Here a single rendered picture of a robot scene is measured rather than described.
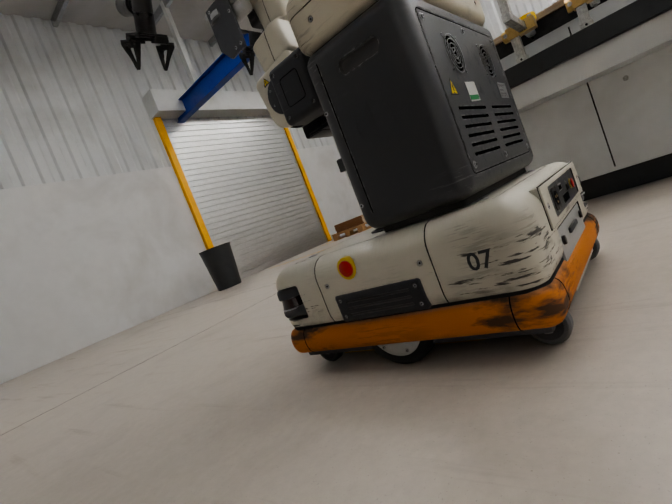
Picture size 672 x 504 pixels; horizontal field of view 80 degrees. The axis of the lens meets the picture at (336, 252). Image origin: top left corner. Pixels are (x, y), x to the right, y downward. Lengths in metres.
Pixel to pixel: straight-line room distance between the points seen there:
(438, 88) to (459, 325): 0.43
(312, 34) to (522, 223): 0.55
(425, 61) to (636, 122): 1.57
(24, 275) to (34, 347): 0.96
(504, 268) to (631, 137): 1.59
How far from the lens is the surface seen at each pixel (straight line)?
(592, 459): 0.56
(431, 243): 0.75
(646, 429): 0.60
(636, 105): 2.24
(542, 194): 0.81
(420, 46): 0.80
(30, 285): 6.74
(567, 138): 2.27
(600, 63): 2.06
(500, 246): 0.71
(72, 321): 6.76
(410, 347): 0.88
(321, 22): 0.90
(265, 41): 1.23
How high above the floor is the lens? 0.34
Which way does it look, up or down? 4 degrees down
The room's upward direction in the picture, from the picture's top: 21 degrees counter-clockwise
